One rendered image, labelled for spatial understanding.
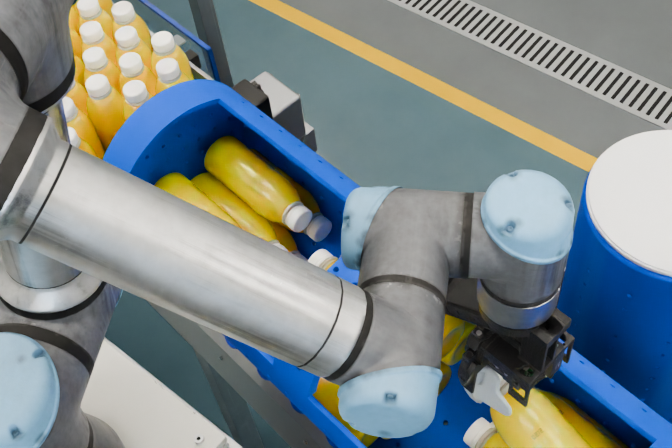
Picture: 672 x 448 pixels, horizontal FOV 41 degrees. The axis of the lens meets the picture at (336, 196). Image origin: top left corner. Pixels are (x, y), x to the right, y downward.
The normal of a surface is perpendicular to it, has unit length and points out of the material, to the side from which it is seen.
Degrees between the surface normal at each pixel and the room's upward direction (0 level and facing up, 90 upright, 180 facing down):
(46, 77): 98
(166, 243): 44
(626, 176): 0
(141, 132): 20
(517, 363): 0
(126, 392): 3
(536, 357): 90
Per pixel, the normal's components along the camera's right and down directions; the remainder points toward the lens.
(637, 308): -0.48, 0.72
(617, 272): -0.73, 0.58
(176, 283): 0.14, 0.44
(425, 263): 0.42, -0.52
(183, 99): 0.06, -0.70
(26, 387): -0.11, -0.54
